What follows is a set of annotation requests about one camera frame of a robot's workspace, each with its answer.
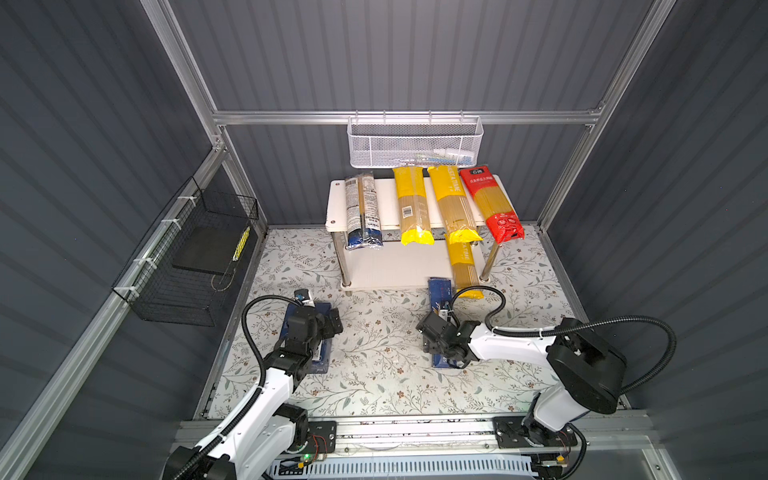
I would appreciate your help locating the black wire basket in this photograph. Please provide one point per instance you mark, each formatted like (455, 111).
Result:
(186, 275)

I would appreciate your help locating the floral table mat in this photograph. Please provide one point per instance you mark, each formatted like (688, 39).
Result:
(377, 365)

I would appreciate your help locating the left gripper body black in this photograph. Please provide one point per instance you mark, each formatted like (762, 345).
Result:
(322, 330)

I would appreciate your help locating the clear blue spaghetti bag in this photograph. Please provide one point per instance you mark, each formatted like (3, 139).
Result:
(362, 215)

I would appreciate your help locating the dark blue pasta box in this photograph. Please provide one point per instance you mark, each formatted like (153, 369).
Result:
(322, 356)

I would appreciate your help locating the red spaghetti bag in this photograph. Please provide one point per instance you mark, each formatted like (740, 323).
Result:
(499, 215)

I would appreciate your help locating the white wire mesh basket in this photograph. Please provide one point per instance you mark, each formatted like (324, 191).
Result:
(374, 141)

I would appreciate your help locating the yellow Pastatime spaghetti bag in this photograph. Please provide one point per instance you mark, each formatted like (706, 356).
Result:
(463, 265)

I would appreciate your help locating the yellow marker pen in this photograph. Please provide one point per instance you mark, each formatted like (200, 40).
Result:
(241, 244)

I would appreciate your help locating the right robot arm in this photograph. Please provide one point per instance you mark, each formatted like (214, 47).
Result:
(589, 371)

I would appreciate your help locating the pens in white basket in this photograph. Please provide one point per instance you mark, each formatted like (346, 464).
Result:
(437, 157)

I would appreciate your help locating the yellow spaghetti bag label up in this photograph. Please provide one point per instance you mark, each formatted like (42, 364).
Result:
(414, 220)

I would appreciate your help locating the white two-tier shelf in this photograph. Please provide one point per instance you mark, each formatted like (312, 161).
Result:
(393, 266)

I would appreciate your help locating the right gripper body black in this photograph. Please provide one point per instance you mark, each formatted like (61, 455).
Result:
(433, 348)

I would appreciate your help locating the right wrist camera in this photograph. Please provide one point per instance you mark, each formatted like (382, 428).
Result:
(436, 328)

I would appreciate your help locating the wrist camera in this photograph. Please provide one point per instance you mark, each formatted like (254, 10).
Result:
(436, 328)
(304, 297)

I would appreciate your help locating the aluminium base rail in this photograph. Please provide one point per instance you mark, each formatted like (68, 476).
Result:
(358, 436)

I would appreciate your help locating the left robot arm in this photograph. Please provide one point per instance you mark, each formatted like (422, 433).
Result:
(264, 429)

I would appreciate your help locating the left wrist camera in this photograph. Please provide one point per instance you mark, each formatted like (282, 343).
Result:
(304, 297)

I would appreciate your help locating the blue Barilla spaghetti box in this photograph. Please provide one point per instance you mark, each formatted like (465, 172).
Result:
(440, 293)

